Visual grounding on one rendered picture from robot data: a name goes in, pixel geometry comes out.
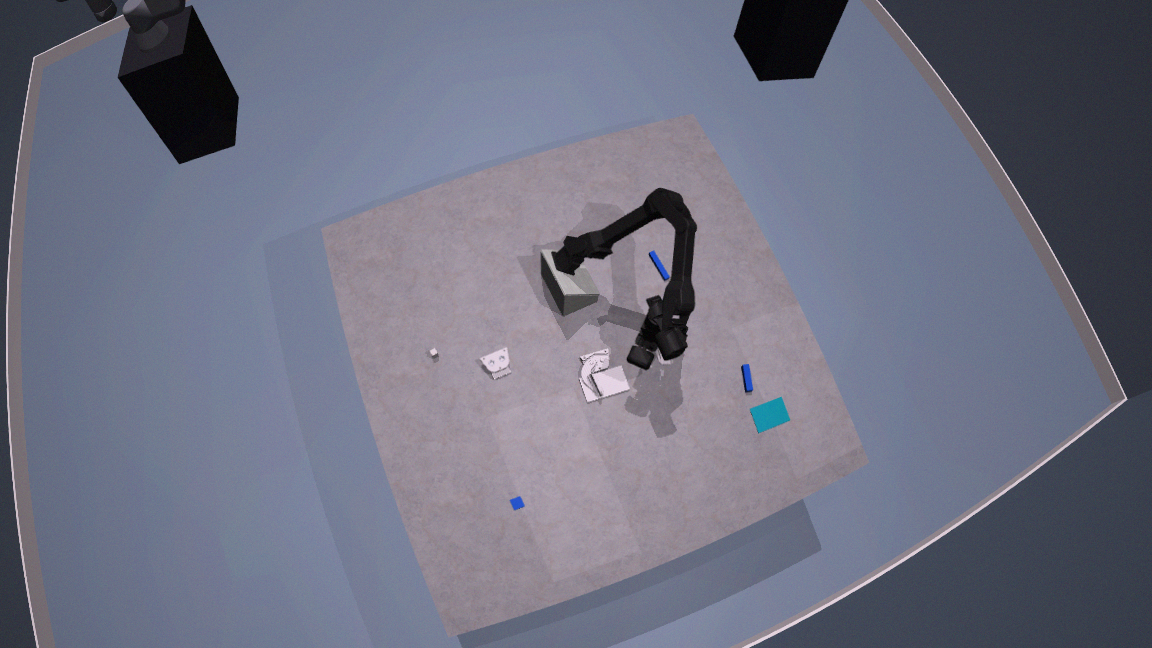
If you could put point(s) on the teal flat rectangular plate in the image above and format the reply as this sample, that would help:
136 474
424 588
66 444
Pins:
769 414

